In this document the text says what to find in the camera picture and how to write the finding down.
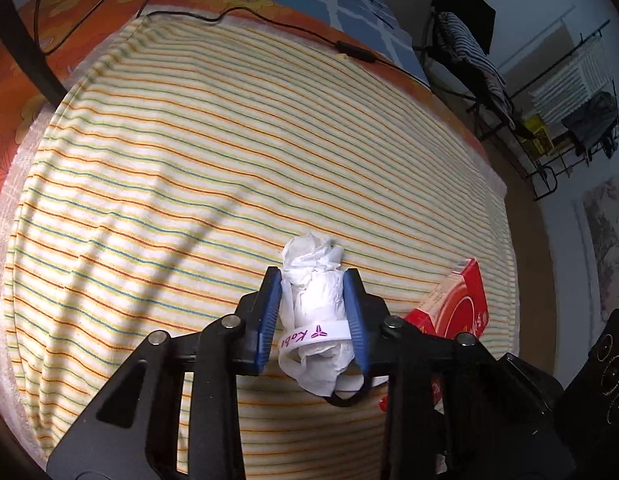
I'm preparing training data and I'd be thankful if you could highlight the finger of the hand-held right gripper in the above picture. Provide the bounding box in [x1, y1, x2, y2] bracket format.
[499, 352, 565, 413]

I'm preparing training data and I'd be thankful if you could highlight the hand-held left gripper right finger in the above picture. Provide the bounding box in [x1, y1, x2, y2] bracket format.
[342, 268, 577, 480]

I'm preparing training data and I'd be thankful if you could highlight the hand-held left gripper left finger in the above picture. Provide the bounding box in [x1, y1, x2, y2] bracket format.
[46, 266, 283, 480]

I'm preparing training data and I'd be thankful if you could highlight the white tissue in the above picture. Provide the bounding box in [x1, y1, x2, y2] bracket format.
[281, 233, 353, 397]

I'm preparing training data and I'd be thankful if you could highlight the red cardboard box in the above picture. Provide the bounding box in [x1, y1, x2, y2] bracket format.
[379, 257, 491, 411]

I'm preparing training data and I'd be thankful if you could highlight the pale patterned cloth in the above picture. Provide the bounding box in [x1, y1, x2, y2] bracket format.
[574, 170, 619, 321]

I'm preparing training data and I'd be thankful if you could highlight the striped fringed blanket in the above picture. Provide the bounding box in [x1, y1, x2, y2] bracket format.
[0, 14, 521, 480]

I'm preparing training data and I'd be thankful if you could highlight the black drying rack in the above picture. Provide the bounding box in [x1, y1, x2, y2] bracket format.
[509, 20, 619, 202]

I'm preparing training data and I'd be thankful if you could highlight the dark hanging cloth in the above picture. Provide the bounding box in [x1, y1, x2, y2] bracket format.
[562, 92, 619, 158]

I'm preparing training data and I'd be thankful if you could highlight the striped cloth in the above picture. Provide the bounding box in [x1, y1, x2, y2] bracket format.
[437, 11, 517, 128]

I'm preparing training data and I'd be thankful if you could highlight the white hanging towel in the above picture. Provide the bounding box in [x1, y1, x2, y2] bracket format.
[532, 40, 610, 126]

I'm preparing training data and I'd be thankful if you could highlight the black folding chair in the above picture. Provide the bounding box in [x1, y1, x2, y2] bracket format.
[414, 0, 535, 141]

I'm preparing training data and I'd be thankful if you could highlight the black cable with switch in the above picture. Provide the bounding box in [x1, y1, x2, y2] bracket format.
[14, 0, 430, 86]

